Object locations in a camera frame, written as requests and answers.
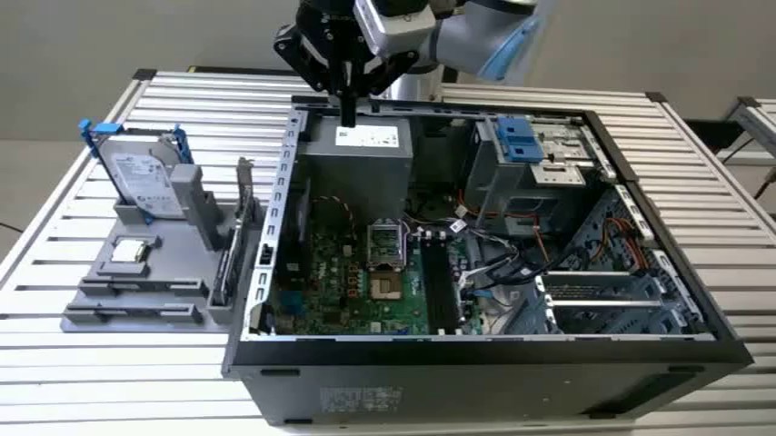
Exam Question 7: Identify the grey metal drive cage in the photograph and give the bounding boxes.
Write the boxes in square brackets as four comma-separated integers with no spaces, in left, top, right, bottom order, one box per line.
[463,113,605,237]

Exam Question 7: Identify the hard disk in blue carrier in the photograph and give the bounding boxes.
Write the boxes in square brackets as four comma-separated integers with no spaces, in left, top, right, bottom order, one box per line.
[77,118,195,224]

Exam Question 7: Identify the RAM slot with white clips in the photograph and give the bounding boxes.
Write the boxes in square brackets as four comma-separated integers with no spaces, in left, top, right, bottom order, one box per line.
[427,231,449,336]

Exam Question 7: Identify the thin orange wire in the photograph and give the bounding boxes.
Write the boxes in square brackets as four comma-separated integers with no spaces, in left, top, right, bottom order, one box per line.
[457,188,553,264]

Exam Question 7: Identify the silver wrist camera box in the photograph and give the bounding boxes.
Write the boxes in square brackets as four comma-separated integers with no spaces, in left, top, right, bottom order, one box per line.
[354,0,439,58]

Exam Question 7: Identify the CPU socket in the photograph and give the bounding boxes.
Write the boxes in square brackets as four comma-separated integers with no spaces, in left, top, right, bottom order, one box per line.
[368,270,406,302]

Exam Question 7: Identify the perforated metal disk bay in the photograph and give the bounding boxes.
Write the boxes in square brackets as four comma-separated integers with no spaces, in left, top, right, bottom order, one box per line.
[533,267,714,338]

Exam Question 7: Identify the black RAM slot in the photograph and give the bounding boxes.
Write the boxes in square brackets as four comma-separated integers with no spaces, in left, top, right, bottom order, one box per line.
[434,233,454,336]
[421,233,441,336]

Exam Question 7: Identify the grey parts rack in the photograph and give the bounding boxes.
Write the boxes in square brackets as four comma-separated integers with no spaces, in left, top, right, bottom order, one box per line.
[59,156,268,335]

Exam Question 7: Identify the graphics card with metal bracket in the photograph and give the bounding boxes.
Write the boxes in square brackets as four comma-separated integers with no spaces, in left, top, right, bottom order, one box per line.
[208,156,262,310]

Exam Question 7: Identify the thin wire locking lever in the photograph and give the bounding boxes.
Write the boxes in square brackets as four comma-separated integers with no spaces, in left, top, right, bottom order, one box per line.
[399,225,419,272]

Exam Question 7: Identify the metal socket cover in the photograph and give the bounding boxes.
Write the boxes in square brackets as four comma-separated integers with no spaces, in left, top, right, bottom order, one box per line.
[364,217,406,273]

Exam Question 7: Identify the black round cable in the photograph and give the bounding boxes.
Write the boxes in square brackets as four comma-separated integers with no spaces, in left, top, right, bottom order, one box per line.
[469,238,586,292]

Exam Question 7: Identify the grey power supply unit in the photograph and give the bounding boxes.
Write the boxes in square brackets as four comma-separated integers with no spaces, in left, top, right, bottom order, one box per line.
[295,115,417,228]

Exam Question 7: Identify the orange yellow power wires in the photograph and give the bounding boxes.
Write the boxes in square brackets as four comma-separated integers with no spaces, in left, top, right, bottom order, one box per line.
[597,216,654,279]

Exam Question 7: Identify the green Dell motherboard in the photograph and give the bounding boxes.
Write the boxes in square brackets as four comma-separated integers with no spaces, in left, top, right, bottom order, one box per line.
[270,226,487,338]

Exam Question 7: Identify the silver CPU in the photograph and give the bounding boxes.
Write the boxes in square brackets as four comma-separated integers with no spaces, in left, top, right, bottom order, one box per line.
[108,239,151,263]

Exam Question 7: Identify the metal slat side table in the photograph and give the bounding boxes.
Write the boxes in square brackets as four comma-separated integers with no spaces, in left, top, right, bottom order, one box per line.
[717,94,776,165]

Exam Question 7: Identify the twisted fan wire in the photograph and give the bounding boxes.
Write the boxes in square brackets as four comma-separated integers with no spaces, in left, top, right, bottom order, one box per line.
[310,194,360,241]

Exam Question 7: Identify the black PC case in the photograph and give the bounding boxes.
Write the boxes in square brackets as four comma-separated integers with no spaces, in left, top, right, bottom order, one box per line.
[218,93,756,428]

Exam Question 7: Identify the grey purple wire bundle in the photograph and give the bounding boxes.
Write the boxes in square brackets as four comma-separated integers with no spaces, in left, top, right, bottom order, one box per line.
[402,199,479,242]

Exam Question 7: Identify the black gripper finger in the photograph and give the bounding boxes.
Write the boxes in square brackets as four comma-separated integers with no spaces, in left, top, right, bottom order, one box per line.
[348,49,421,128]
[271,25,350,128]

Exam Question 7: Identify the blue plastic drive bracket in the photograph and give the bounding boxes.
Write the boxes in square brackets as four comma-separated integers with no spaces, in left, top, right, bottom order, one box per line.
[494,116,535,164]

